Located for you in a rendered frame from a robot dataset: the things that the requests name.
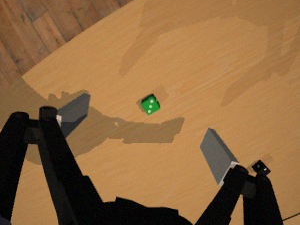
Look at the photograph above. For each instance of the black die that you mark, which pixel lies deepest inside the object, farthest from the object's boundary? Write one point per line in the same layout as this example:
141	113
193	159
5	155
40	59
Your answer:
260	167

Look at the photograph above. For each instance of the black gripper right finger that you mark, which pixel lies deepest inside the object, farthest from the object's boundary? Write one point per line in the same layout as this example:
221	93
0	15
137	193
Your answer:
260	206

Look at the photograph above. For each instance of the green die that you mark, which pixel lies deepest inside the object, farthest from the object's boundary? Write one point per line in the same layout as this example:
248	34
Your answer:
150	104

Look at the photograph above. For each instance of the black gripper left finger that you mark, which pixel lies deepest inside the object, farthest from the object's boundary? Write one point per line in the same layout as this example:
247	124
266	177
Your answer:
73	194

